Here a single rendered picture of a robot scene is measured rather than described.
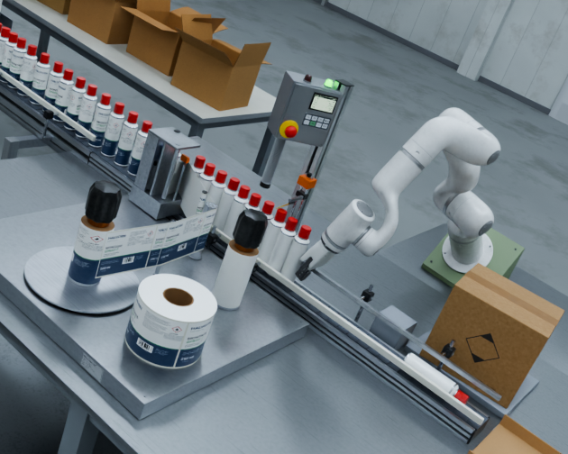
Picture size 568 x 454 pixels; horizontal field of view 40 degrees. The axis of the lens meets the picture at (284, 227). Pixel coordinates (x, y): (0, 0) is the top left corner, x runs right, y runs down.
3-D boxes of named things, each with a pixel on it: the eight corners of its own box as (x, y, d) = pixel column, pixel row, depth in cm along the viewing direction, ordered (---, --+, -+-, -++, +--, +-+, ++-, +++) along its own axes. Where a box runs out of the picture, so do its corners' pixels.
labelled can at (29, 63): (15, 95, 305) (24, 46, 296) (17, 90, 309) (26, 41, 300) (29, 98, 306) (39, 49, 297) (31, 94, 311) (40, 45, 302)
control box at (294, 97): (266, 125, 245) (285, 69, 237) (314, 135, 251) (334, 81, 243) (274, 139, 236) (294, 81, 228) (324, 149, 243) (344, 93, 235)
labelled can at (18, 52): (19, 86, 314) (28, 37, 305) (21, 90, 310) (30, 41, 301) (5, 83, 311) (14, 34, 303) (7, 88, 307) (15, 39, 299)
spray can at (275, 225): (251, 260, 251) (271, 206, 242) (264, 259, 254) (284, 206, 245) (260, 269, 247) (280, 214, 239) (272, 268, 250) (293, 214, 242)
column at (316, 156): (267, 260, 264) (334, 79, 236) (275, 258, 268) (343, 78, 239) (277, 267, 262) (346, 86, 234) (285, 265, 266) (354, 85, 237)
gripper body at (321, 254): (334, 228, 237) (314, 250, 243) (316, 234, 229) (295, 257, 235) (350, 247, 235) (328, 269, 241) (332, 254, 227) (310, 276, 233)
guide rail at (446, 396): (203, 226, 257) (204, 221, 256) (205, 225, 258) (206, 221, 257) (480, 425, 209) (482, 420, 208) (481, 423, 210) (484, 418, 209)
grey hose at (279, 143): (257, 184, 256) (277, 127, 247) (263, 182, 259) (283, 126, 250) (265, 189, 254) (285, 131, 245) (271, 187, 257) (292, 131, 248)
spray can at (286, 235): (261, 271, 246) (282, 217, 238) (270, 267, 251) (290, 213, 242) (274, 279, 244) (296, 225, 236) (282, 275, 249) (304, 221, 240)
